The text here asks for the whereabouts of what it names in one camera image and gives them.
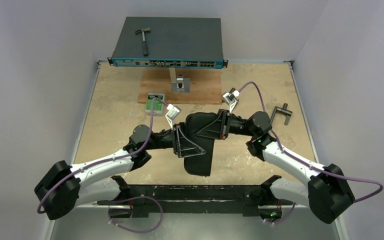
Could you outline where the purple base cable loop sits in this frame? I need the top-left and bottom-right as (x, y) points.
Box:
(108, 196), (164, 234)

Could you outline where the small metal door handle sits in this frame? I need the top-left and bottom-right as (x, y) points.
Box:
(229, 87), (236, 94)

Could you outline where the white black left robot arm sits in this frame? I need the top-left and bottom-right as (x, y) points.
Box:
(34, 124), (206, 220)

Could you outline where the metal bracket stand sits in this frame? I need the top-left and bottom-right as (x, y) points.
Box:
(169, 67), (191, 94)

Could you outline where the brown wooden board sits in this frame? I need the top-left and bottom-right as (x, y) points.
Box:
(137, 67), (222, 104)

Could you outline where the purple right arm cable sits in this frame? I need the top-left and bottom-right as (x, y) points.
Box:
(237, 81), (384, 225)

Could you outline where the grey network switch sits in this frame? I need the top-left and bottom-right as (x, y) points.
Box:
(107, 16), (229, 69)

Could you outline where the green grey device box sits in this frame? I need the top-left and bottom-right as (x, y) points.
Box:
(145, 92), (166, 115)

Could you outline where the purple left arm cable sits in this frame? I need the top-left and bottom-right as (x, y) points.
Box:
(36, 96), (170, 215)

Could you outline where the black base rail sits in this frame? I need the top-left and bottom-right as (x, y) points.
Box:
(97, 184), (292, 221)

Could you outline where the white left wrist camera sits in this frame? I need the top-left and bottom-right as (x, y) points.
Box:
(165, 104), (182, 129)

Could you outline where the small grey hammer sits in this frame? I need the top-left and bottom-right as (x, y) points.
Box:
(134, 27), (151, 57)

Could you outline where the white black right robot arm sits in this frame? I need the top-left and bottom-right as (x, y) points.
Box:
(186, 109), (357, 224)

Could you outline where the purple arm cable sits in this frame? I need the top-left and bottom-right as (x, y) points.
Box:
(237, 81), (384, 225)
(36, 96), (170, 215)

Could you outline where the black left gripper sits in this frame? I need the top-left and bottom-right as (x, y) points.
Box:
(143, 122), (206, 158)

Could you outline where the black zipper tool case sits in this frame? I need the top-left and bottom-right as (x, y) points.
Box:
(183, 112), (217, 177)

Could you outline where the aluminium table frame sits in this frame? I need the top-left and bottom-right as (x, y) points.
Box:
(44, 60), (350, 240)

